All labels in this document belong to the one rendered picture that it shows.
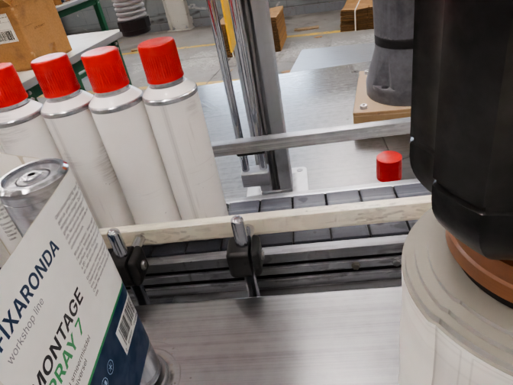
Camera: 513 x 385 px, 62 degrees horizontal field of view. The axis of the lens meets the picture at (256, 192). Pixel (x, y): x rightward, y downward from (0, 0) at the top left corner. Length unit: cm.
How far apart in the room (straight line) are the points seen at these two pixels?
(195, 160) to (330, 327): 19
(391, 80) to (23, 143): 52
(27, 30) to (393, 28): 159
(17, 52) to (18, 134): 160
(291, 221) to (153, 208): 14
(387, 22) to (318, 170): 24
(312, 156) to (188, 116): 33
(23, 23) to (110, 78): 162
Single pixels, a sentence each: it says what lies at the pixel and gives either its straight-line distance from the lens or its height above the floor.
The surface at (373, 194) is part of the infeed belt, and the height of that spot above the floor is 88.
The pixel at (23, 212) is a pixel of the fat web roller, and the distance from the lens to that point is 25.
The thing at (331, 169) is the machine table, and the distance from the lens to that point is 65.
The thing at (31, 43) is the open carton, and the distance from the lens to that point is 203.
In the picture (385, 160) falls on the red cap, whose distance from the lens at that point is 60.
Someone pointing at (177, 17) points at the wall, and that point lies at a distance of 641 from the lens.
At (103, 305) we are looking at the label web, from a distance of 27.
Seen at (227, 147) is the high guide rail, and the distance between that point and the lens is 47.
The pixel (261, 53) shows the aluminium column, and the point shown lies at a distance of 52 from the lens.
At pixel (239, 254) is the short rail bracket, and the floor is 92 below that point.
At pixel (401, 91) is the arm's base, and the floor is 90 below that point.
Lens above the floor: 116
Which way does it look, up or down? 33 degrees down
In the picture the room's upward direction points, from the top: 11 degrees counter-clockwise
